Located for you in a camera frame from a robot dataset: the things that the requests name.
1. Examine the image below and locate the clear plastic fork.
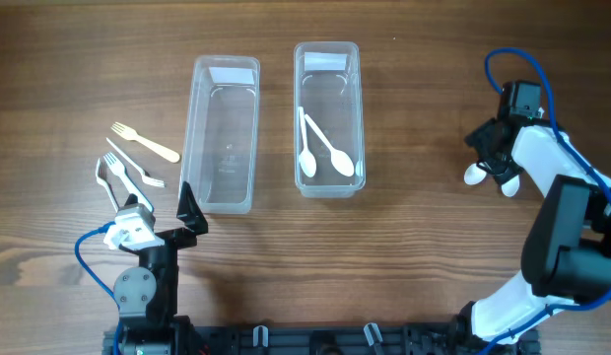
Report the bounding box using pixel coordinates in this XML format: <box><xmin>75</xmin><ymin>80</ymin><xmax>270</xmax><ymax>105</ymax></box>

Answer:
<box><xmin>96</xmin><ymin>158</ymin><xmax>119</xmax><ymax>212</ymax></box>

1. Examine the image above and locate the beige plastic fork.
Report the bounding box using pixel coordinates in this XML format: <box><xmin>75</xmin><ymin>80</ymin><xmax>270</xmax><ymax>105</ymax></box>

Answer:
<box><xmin>111</xmin><ymin>122</ymin><xmax>180</xmax><ymax>163</ymax></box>

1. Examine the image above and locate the clear plastic container left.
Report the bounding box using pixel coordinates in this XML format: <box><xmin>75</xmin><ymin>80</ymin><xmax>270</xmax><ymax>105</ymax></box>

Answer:
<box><xmin>180</xmin><ymin>55</ymin><xmax>260</xmax><ymax>214</ymax></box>

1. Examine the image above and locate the white plastic fork middle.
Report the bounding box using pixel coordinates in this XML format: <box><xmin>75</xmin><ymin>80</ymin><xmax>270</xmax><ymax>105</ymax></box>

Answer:
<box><xmin>103</xmin><ymin>152</ymin><xmax>154</xmax><ymax>212</ymax></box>

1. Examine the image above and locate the white plastic fork upper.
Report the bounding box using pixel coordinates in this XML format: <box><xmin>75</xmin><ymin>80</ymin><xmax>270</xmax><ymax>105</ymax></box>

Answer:
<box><xmin>105</xmin><ymin>138</ymin><xmax>166</xmax><ymax>188</ymax></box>

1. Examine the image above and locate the clear plastic container right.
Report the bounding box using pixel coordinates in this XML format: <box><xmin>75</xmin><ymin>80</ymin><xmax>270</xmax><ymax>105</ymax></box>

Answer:
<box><xmin>294</xmin><ymin>41</ymin><xmax>366</xmax><ymax>198</ymax></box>

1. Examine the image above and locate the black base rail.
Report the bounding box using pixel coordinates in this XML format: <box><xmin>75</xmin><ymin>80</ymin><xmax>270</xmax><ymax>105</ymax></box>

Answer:
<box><xmin>103</xmin><ymin>322</ymin><xmax>541</xmax><ymax>355</ymax></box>

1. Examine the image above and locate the clear plastic container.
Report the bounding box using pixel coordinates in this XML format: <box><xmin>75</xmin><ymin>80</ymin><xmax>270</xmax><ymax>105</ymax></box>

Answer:
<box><xmin>180</xmin><ymin>55</ymin><xmax>260</xmax><ymax>214</ymax></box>
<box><xmin>294</xmin><ymin>41</ymin><xmax>366</xmax><ymax>198</ymax></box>

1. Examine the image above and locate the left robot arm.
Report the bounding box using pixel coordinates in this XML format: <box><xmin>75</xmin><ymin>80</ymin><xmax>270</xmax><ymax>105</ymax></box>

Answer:
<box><xmin>102</xmin><ymin>181</ymin><xmax>211</xmax><ymax>355</ymax></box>

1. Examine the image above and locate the white plastic fork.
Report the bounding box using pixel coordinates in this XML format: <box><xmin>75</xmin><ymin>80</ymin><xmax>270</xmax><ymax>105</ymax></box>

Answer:
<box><xmin>105</xmin><ymin>138</ymin><xmax>166</xmax><ymax>188</ymax></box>
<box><xmin>103</xmin><ymin>152</ymin><xmax>154</xmax><ymax>212</ymax></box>

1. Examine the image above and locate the white plastic spoon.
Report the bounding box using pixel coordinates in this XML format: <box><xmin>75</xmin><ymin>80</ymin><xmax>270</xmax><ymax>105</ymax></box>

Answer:
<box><xmin>298</xmin><ymin>106</ymin><xmax>316</xmax><ymax>178</ymax></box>
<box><xmin>305</xmin><ymin>114</ymin><xmax>355</xmax><ymax>177</ymax></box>
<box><xmin>464</xmin><ymin>164</ymin><xmax>487</xmax><ymax>185</ymax></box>
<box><xmin>501</xmin><ymin>176</ymin><xmax>520</xmax><ymax>197</ymax></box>

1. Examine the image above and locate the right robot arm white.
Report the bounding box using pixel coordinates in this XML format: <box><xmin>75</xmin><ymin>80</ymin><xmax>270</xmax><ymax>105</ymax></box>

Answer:
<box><xmin>448</xmin><ymin>117</ymin><xmax>611</xmax><ymax>354</ymax></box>

